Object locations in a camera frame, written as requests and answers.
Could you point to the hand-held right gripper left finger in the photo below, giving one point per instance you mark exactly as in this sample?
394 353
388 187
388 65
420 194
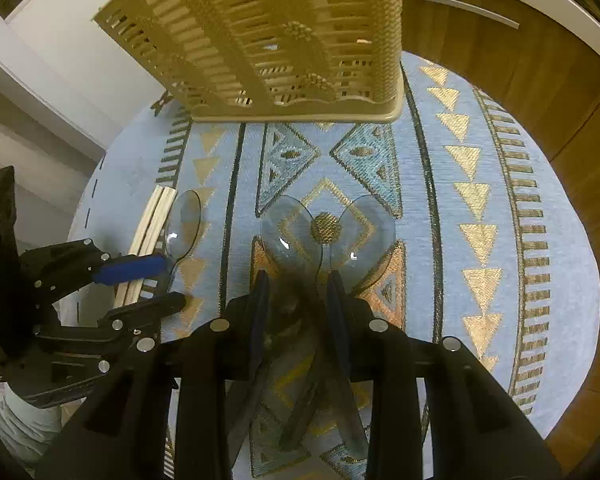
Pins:
260 310

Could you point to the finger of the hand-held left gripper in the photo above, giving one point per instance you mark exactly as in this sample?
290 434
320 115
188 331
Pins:
150 307
130 267

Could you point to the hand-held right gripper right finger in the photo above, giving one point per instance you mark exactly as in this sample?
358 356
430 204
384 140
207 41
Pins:
336 310

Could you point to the wooden chopstick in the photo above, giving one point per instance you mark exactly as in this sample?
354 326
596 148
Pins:
145 230
156 232

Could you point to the clear plastic spoon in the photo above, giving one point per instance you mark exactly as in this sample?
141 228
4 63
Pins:
377 270
365 225
182 225
285 230

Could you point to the beige plastic utensil basket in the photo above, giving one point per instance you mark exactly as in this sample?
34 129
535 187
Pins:
270 35

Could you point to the blue patterned tablecloth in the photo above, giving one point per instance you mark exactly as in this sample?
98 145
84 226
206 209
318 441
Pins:
450 240

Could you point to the person's light trousers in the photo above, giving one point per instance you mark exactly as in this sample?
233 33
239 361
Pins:
25 425

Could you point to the wooden kitchen cabinet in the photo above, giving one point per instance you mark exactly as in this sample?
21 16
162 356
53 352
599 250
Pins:
530 90

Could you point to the white countertop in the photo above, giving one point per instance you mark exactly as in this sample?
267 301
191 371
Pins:
570 15

